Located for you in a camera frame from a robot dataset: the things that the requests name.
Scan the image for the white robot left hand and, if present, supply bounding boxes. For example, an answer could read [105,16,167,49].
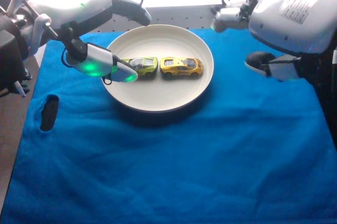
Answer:
[27,0,153,85]

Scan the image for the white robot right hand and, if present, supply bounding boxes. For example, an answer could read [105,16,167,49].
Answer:
[210,0,337,82]

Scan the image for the green toy car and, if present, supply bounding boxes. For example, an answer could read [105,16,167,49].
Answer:
[122,57,159,79]

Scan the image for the yellow toy car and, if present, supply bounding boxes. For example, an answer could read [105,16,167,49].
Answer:
[159,57,204,79]

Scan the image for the white round plate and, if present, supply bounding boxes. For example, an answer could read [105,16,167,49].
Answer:
[101,24,214,119]

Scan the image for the perforated metal board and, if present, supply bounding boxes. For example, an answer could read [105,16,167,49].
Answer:
[113,4,251,34]

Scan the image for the blue cloth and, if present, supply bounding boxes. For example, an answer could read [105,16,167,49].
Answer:
[0,28,337,224]

